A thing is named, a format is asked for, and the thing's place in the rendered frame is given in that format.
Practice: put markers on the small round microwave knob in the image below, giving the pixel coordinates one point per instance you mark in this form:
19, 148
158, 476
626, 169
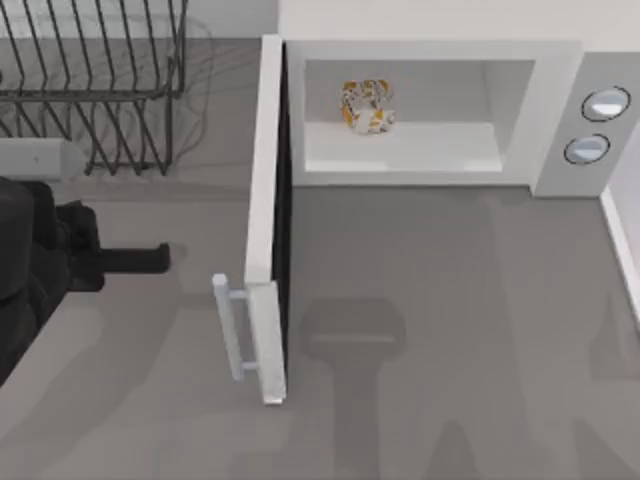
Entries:
587, 149

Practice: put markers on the large round microwave knob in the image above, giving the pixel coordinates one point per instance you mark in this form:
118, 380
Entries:
606, 103

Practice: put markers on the pale microwave oven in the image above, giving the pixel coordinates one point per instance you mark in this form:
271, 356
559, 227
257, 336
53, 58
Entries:
555, 150

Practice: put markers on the white and orange patterned cup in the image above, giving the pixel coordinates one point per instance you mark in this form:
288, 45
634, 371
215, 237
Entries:
367, 107

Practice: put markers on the pale grey rounded box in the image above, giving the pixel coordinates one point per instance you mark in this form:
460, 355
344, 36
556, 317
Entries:
35, 157

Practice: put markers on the white microwave door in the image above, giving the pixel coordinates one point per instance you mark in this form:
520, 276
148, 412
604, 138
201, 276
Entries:
263, 200

